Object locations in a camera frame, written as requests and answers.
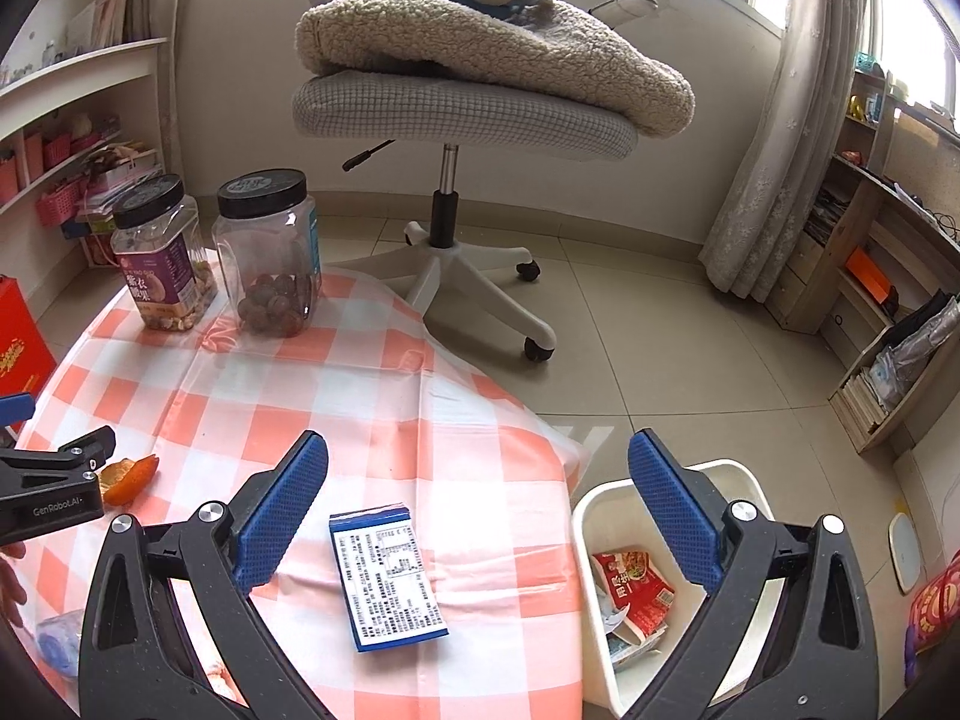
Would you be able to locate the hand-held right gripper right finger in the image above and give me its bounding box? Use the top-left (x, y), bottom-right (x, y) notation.
top-left (621, 427), bottom-right (880, 720)

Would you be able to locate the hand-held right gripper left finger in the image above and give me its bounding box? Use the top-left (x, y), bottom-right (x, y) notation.
top-left (77, 430), bottom-right (335, 720)

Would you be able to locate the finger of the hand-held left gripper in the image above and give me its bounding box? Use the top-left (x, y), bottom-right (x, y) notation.
top-left (0, 393), bottom-right (35, 433)
top-left (0, 425), bottom-right (118, 479)

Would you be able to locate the orange snack wrapper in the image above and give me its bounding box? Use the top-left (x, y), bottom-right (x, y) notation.
top-left (100, 454), bottom-right (159, 506)

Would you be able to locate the red and yellow snack bag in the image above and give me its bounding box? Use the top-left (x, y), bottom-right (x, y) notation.
top-left (592, 550), bottom-right (677, 647)

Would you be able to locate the blue box with white label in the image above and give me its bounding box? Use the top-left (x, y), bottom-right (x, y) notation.
top-left (329, 505), bottom-right (451, 653)

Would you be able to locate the small light blue white box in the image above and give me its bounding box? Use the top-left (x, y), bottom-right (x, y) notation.
top-left (606, 613), bottom-right (666, 674)

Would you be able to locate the white trash bin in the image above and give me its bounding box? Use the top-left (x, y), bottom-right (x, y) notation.
top-left (573, 459), bottom-right (779, 719)

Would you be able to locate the person's left hand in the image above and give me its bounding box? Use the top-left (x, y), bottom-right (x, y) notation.
top-left (0, 539), bottom-right (28, 628)

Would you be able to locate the red gift box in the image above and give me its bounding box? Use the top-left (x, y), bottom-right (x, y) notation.
top-left (0, 274), bottom-right (58, 400)

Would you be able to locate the crushed clear plastic bottle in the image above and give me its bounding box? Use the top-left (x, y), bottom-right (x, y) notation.
top-left (36, 610), bottom-right (85, 681)

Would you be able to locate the checkered orange white tablecloth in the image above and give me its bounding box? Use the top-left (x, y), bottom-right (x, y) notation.
top-left (0, 270), bottom-right (593, 720)

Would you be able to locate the nut jar with purple label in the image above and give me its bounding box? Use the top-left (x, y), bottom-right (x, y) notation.
top-left (111, 175), bottom-right (219, 333)

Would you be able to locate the row of thin books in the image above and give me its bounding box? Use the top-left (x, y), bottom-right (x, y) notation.
top-left (831, 370), bottom-right (891, 437)

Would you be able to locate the white oval floor object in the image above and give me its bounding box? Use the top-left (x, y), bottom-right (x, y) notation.
top-left (888, 512), bottom-right (923, 595)

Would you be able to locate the pile of papers and bags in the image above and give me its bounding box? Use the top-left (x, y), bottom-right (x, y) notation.
top-left (73, 137), bottom-right (164, 269)

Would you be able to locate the clear jar with round fruits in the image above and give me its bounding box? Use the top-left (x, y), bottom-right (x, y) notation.
top-left (212, 169), bottom-right (324, 338)

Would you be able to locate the wooden shelf unit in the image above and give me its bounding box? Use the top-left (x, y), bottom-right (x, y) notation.
top-left (763, 66), bottom-right (960, 456)

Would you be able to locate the red printed bag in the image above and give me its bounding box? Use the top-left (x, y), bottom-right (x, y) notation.
top-left (905, 560), bottom-right (960, 659)

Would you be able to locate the silver foil bag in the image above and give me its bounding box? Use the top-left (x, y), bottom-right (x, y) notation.
top-left (868, 288), bottom-right (955, 411)

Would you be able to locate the orange box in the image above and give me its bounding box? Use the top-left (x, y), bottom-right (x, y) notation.
top-left (845, 248), bottom-right (895, 299)

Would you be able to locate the white shelf unit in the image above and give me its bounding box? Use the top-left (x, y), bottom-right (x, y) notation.
top-left (0, 36), bottom-right (171, 272)

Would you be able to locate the beige lace curtain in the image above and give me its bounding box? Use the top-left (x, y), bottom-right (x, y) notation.
top-left (700, 0), bottom-right (887, 306)
top-left (122, 0), bottom-right (197, 190)

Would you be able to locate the grey office chair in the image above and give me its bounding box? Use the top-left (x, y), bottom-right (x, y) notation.
top-left (282, 0), bottom-right (662, 362)

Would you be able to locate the beige fleece blanket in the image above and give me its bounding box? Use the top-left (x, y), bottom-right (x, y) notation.
top-left (295, 0), bottom-right (695, 140)

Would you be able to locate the side window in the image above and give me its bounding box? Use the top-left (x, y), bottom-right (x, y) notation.
top-left (872, 0), bottom-right (960, 115)

